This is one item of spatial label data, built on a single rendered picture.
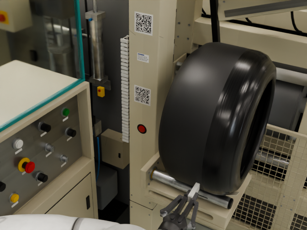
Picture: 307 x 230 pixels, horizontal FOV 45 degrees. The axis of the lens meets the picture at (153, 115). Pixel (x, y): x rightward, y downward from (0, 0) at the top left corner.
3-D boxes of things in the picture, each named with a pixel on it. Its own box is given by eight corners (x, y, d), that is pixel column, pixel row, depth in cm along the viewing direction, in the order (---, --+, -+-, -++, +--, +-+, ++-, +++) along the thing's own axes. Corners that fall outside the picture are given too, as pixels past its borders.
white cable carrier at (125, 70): (122, 140, 166) (119, 38, 141) (128, 135, 170) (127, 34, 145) (130, 143, 165) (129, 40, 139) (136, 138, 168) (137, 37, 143)
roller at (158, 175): (154, 175, 159) (148, 180, 156) (155, 165, 157) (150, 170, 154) (232, 206, 145) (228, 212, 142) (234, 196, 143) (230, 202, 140)
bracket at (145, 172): (139, 187, 156) (140, 169, 150) (181, 140, 185) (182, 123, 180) (146, 190, 154) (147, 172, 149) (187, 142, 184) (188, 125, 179)
